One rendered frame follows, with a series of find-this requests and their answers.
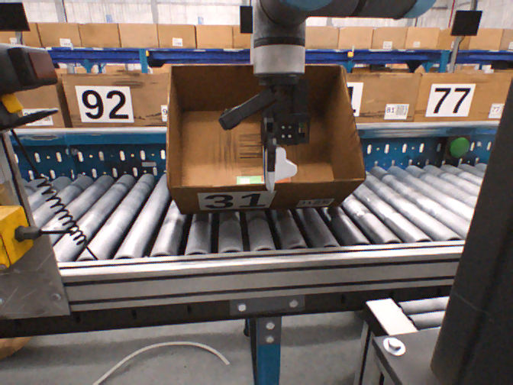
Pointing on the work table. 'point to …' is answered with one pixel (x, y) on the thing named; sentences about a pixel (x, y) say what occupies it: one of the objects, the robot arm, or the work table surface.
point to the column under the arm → (471, 292)
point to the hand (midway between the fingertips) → (267, 186)
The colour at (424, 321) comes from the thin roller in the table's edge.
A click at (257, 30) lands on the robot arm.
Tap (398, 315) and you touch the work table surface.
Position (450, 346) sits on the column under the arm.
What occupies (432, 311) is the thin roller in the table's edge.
